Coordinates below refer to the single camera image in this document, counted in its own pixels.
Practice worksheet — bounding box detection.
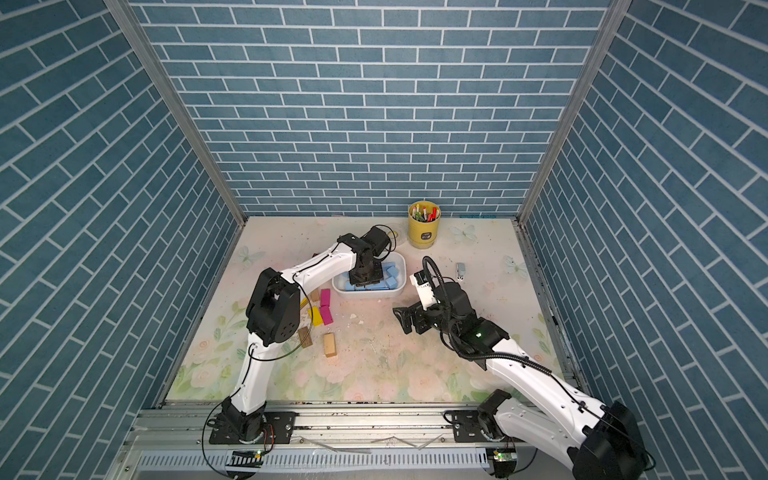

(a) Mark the blue long block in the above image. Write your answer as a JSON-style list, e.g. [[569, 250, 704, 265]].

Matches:
[[355, 282, 390, 291]]

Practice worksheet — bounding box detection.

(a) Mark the white rectangular dish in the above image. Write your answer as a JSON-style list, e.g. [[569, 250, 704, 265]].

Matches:
[[331, 250, 408, 300]]

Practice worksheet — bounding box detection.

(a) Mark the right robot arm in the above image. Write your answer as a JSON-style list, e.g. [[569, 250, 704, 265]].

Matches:
[[393, 275, 656, 479]]

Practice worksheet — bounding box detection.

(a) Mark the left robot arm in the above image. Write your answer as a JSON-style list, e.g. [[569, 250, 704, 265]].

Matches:
[[207, 224, 396, 444]]

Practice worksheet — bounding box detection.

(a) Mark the upper magenta block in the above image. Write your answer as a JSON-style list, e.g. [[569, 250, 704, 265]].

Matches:
[[320, 289, 331, 307]]

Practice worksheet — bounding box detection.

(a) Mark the magenta block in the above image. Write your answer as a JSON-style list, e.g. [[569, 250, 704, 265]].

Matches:
[[320, 289, 331, 307], [319, 306, 334, 325]]

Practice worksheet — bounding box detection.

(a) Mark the lower magenta block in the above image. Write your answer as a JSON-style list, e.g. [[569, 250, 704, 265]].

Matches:
[[319, 306, 334, 325]]

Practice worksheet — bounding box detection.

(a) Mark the yellow block lower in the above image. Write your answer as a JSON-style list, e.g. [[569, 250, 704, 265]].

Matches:
[[309, 307, 324, 327]]

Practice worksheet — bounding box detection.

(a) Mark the yellow pen cup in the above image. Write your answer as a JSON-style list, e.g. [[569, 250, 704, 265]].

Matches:
[[408, 200, 441, 249]]

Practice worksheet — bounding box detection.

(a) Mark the natural wood block lower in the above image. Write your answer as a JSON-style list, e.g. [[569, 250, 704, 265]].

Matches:
[[323, 333, 338, 358]]

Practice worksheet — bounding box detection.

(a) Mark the brown wood block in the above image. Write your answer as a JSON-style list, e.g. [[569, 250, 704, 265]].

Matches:
[[298, 326, 313, 349]]

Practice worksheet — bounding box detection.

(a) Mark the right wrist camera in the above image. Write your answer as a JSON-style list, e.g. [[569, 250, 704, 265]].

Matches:
[[410, 269, 438, 310]]

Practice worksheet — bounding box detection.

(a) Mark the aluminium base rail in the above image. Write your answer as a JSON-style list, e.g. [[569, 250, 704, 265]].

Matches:
[[104, 400, 637, 480]]

